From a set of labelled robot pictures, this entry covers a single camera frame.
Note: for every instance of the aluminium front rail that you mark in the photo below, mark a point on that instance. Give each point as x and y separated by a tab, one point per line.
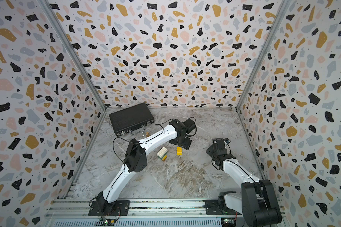
142	208

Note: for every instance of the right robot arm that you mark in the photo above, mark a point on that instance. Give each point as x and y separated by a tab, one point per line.
257	201

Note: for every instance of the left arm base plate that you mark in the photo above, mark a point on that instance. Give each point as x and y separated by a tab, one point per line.
109	208

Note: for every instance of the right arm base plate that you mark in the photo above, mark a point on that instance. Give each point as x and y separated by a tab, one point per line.
216	207

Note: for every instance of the small circuit board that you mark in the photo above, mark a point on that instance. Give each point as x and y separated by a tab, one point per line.
105	222

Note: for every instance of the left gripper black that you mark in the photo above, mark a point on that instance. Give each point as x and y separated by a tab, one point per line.
186	146

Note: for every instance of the white lego brick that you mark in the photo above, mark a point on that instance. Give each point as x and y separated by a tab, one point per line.
162	151

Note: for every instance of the yellow wedge lego piece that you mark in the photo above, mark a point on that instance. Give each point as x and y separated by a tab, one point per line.
179	151

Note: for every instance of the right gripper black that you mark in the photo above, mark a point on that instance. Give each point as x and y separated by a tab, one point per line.
210	150

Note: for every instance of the black briefcase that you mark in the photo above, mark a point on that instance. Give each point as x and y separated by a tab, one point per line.
131	119

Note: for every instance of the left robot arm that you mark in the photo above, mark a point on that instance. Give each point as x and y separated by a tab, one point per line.
135	161

